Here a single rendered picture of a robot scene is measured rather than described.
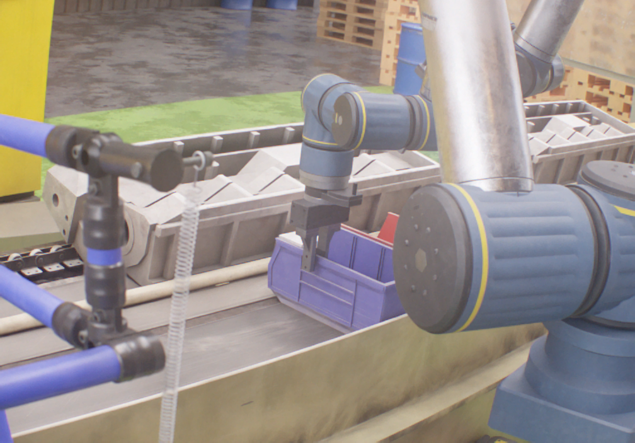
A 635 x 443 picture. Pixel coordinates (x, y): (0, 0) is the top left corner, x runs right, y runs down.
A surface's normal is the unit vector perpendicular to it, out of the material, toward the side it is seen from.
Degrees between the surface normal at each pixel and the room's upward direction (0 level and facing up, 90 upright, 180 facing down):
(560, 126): 45
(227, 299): 0
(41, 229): 0
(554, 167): 100
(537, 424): 90
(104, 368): 67
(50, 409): 0
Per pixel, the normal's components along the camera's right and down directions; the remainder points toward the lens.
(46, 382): 0.70, -0.10
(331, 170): 0.15, 0.32
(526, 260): 0.34, -0.43
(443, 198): -0.54, -0.56
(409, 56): -0.73, 0.13
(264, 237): 0.68, 0.44
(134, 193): 0.22, -0.88
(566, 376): -0.18, -0.82
